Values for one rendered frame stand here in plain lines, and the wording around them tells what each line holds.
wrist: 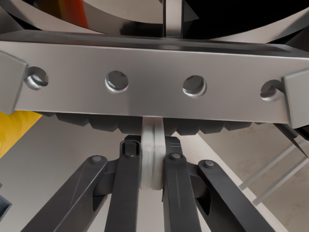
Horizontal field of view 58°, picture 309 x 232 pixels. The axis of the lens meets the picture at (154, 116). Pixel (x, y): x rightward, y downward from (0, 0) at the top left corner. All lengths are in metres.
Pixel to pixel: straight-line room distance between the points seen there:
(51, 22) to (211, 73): 0.14
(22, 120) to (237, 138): 4.29
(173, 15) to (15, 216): 0.83
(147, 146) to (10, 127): 0.15
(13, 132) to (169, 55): 0.18
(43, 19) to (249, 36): 0.17
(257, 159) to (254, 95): 4.64
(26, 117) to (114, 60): 0.17
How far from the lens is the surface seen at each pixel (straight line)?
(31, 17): 0.26
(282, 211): 5.62
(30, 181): 1.09
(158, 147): 0.17
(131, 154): 0.16
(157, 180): 0.18
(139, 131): 0.26
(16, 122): 0.30
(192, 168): 0.16
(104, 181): 0.16
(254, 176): 4.34
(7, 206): 0.76
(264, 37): 0.26
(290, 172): 4.54
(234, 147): 4.57
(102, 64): 0.16
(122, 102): 0.16
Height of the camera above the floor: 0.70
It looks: 14 degrees down
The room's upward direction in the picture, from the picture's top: 50 degrees clockwise
